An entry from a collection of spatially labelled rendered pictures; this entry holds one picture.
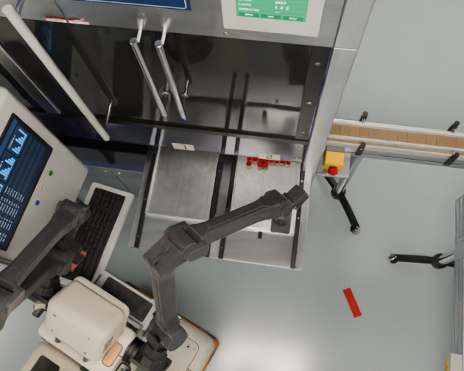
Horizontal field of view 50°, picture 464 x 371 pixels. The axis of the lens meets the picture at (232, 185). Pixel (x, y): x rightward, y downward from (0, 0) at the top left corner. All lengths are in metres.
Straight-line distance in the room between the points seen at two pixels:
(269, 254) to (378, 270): 1.08
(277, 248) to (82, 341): 0.83
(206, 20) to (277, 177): 1.00
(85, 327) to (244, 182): 0.89
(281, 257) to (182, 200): 0.46
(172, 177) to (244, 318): 1.07
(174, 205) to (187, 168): 0.17
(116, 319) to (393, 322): 1.77
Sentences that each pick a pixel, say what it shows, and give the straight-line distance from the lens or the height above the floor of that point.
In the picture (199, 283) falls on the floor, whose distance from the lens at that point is 2.86.
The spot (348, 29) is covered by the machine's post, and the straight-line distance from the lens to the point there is 1.17.
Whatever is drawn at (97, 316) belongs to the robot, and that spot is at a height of 1.37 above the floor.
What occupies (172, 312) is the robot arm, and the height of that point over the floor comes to 1.36.
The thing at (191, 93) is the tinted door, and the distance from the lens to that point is 1.54.
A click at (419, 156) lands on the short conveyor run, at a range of 2.13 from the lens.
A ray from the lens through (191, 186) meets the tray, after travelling 2.05.
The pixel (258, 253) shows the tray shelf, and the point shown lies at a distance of 1.97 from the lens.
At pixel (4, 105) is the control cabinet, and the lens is 1.64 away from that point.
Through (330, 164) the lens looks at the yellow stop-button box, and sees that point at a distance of 1.93.
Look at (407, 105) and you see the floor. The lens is 3.28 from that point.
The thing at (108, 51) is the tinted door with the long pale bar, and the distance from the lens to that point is 1.43.
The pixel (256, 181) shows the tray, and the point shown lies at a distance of 2.04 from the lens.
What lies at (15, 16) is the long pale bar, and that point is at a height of 1.91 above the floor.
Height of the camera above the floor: 2.83
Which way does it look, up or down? 73 degrees down
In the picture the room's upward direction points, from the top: 10 degrees counter-clockwise
